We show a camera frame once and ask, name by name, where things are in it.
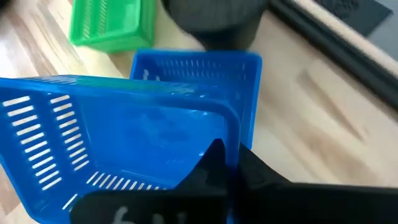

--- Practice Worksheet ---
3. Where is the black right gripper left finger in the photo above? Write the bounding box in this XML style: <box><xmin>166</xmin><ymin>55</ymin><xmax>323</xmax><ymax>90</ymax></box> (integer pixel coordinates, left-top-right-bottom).
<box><xmin>70</xmin><ymin>138</ymin><xmax>230</xmax><ymax>224</ymax></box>

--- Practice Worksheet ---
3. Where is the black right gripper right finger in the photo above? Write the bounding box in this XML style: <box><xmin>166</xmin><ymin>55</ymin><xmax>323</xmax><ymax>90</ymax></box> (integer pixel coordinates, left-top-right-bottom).
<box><xmin>233</xmin><ymin>142</ymin><xmax>398</xmax><ymax>224</ymax></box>

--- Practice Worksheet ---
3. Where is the blue slotted plastic basket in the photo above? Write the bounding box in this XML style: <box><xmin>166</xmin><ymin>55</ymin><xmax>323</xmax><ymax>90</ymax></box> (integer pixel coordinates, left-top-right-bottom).
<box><xmin>0</xmin><ymin>74</ymin><xmax>242</xmax><ymax>224</ymax></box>
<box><xmin>129</xmin><ymin>48</ymin><xmax>263</xmax><ymax>150</ymax></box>

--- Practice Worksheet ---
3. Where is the green plant in black pot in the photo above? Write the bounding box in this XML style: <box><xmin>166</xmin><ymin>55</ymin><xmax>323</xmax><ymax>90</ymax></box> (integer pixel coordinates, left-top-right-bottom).
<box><xmin>161</xmin><ymin>0</ymin><xmax>270</xmax><ymax>50</ymax></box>

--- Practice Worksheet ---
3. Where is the black metal table frame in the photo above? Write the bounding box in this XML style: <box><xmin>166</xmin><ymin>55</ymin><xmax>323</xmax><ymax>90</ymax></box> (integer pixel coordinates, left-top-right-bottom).
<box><xmin>269</xmin><ymin>0</ymin><xmax>398</xmax><ymax>111</ymax></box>

